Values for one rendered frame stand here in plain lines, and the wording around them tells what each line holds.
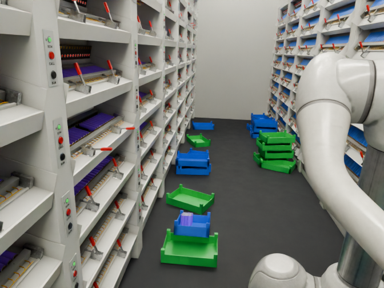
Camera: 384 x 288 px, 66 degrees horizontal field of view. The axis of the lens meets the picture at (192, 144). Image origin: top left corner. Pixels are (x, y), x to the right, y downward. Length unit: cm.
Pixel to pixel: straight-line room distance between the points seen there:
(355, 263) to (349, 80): 45
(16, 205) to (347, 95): 71
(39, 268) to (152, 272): 87
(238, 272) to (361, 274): 90
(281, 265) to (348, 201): 48
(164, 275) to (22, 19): 131
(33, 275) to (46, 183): 23
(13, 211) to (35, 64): 31
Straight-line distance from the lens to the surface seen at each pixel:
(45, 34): 76
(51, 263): 90
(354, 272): 89
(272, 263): 94
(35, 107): 75
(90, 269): 117
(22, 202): 76
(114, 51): 140
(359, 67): 68
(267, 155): 304
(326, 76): 66
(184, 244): 184
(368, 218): 49
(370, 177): 76
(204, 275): 165
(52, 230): 86
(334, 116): 60
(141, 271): 168
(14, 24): 69
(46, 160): 78
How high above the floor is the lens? 109
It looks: 18 degrees down
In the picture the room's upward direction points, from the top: 2 degrees clockwise
